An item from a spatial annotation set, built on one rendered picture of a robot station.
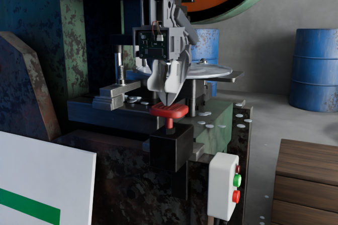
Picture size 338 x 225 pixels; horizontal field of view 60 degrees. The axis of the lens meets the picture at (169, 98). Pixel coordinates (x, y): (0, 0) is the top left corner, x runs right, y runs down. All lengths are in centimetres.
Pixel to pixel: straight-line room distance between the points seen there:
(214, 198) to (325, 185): 69
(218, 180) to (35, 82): 58
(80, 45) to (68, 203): 47
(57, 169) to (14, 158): 17
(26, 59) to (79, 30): 17
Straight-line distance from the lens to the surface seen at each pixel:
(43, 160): 94
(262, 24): 418
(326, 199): 134
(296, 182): 131
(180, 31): 53
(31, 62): 95
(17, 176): 104
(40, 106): 93
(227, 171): 65
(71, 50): 94
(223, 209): 70
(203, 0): 124
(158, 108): 58
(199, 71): 88
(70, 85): 94
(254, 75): 425
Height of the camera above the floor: 92
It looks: 14 degrees down
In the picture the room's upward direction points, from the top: straight up
